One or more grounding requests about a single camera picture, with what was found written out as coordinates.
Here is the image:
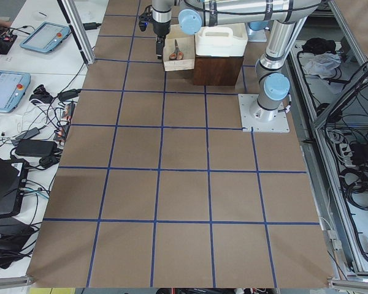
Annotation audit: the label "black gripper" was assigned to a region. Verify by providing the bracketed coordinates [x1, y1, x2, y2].
[152, 20, 171, 59]

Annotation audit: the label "grey orange scissors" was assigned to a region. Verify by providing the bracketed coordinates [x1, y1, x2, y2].
[169, 40, 184, 61]

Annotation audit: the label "light wooden drawer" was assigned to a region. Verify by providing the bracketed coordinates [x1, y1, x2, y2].
[163, 24, 195, 72]

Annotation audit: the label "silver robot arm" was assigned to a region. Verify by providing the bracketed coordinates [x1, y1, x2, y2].
[139, 0, 322, 118]

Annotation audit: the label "dark brown wooden cabinet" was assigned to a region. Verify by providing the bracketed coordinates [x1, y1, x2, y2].
[193, 55, 243, 86]

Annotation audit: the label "white plastic tray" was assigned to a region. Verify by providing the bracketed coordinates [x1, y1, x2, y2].
[195, 23, 248, 57]

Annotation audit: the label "blue teach pendant far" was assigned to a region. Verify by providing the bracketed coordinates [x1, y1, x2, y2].
[20, 21, 71, 53]

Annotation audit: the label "blue teach pendant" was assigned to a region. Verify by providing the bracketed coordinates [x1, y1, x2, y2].
[20, 21, 71, 53]
[0, 70, 31, 113]

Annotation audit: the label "blue teach pendant near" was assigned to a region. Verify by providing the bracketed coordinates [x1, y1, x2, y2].
[0, 70, 31, 113]

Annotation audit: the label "white crumpled cloth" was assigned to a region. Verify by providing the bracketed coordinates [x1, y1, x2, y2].
[303, 53, 341, 78]

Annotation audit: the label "black power adapter brick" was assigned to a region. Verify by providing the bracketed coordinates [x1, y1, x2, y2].
[15, 140, 57, 157]

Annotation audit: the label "black monitor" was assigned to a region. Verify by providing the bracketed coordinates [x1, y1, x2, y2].
[0, 158, 29, 218]

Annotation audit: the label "aluminium frame post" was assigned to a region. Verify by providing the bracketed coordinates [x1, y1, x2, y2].
[57, 0, 95, 66]

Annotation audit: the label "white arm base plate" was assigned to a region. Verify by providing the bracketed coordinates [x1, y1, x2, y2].
[238, 94, 290, 133]

